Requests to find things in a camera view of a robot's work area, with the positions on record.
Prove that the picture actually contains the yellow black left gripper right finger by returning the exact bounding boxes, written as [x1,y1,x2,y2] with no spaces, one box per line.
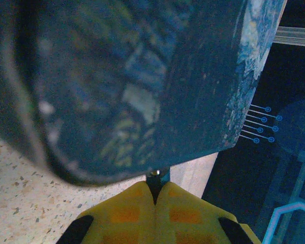
[154,180,263,244]

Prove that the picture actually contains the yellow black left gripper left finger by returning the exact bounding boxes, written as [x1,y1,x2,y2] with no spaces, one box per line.
[55,180,156,244]

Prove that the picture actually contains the blue printed box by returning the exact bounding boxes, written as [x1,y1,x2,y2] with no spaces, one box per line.
[0,0,288,188]

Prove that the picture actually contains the aluminium frame post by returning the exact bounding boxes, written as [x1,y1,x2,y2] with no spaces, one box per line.
[273,26,305,48]

